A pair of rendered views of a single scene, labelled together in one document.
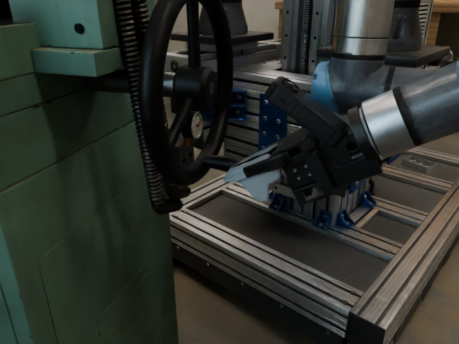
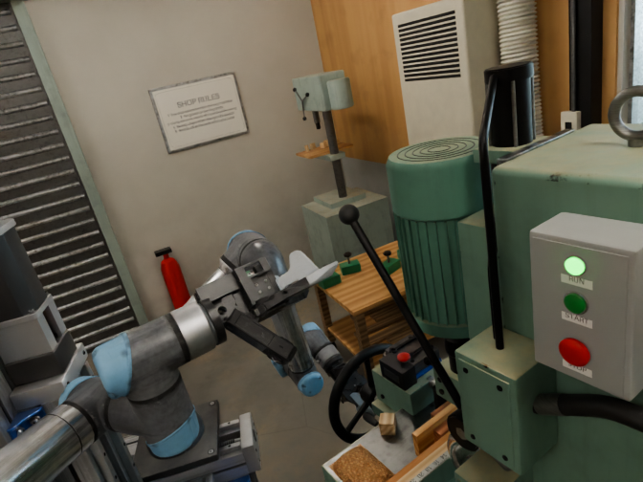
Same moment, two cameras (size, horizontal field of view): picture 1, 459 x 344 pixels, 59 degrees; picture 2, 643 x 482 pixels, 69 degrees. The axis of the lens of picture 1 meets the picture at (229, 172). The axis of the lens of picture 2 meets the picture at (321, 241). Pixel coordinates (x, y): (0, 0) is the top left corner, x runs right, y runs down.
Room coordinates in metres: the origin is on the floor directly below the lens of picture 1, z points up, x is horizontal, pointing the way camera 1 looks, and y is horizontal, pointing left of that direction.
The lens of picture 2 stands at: (1.39, 0.70, 1.68)
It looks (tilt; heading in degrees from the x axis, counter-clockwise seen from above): 21 degrees down; 222
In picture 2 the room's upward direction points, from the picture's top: 12 degrees counter-clockwise
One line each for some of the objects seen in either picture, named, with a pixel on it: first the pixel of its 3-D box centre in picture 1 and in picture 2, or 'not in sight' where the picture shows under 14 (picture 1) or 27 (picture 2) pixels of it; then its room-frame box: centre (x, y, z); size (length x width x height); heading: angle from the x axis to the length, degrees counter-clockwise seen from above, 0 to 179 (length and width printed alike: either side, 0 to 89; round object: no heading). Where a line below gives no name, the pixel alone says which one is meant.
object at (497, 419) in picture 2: not in sight; (505, 397); (0.90, 0.53, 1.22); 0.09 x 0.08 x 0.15; 71
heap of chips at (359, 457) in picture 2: not in sight; (362, 467); (0.87, 0.22, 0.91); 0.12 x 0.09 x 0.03; 71
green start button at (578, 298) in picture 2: not in sight; (574, 303); (0.96, 0.62, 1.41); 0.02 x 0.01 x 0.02; 71
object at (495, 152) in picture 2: not in sight; (514, 131); (0.73, 0.50, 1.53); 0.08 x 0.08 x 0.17; 71
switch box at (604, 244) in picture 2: not in sight; (593, 302); (0.93, 0.63, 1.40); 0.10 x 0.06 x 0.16; 71
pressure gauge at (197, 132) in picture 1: (190, 128); not in sight; (0.87, 0.09, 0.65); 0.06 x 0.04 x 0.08; 161
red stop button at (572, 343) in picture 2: not in sight; (573, 352); (0.96, 0.62, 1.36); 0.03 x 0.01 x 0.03; 71
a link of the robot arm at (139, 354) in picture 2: not in sight; (142, 357); (1.15, 0.12, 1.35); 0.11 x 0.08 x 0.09; 161
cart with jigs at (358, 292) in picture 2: not in sight; (384, 303); (-0.55, -0.65, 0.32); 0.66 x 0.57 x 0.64; 152
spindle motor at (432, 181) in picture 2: not in sight; (449, 236); (0.69, 0.37, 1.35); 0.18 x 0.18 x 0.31
